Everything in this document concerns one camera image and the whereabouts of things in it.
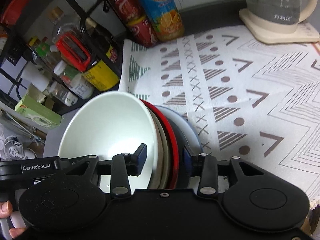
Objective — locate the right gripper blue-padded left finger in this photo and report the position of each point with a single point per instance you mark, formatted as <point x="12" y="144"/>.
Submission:
<point x="125" y="165"/>

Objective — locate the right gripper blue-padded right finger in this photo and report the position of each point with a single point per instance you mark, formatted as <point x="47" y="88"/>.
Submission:
<point x="204" y="167"/>

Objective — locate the white plate Bakery print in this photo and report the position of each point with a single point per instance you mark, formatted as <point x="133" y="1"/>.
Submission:
<point x="185" y="129"/>

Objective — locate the red and black bowl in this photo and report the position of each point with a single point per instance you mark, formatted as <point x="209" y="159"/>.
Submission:
<point x="177" y="176"/>

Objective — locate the pale green bowl front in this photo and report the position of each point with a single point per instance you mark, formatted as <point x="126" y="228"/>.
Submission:
<point x="162" y="154"/>

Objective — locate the pale green bowl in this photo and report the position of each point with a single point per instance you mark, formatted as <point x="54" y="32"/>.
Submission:
<point x="162" y="154"/>
<point x="114" y="123"/>

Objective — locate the white plate Sweet print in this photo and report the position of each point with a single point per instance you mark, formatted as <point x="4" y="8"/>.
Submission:
<point x="175" y="111"/>

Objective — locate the person's left hand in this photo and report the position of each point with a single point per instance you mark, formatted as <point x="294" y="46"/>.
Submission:
<point x="12" y="223"/>

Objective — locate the small white desk fan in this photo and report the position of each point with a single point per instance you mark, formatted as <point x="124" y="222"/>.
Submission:
<point x="13" y="148"/>

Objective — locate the green cardboard box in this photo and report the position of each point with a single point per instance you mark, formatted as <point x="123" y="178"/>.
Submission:
<point x="37" y="113"/>

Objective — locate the patterned fringed table cloth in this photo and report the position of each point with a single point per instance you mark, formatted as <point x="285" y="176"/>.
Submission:
<point x="242" y="97"/>

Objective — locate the yellow-label dark sauce bottle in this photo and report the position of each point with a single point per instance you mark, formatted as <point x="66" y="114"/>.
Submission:
<point x="102" y="71"/>

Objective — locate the white-cap seasoning bottle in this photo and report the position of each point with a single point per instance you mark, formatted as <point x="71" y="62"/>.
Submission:
<point x="34" y="76"/>

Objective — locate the red plastic-framed item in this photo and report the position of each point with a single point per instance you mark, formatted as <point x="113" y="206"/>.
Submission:
<point x="74" y="51"/>

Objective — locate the red cola can lower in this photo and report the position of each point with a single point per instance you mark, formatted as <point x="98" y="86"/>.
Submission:
<point x="143" y="31"/>

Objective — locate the red cola can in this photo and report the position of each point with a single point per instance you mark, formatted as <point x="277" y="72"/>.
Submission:
<point x="143" y="31"/>
<point x="127" y="10"/>

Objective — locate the black metal spice rack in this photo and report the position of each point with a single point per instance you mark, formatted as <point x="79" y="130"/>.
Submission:
<point x="15" y="46"/>

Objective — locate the cream kettle base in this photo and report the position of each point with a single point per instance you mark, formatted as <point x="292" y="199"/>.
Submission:
<point x="274" y="33"/>

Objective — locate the red cola can upper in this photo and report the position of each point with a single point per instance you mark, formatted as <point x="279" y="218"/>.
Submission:
<point x="127" y="10"/>

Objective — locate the orange juice bottle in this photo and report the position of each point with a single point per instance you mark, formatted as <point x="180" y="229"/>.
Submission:
<point x="165" y="18"/>

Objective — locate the glass electric kettle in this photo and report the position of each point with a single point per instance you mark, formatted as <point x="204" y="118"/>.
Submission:
<point x="286" y="12"/>

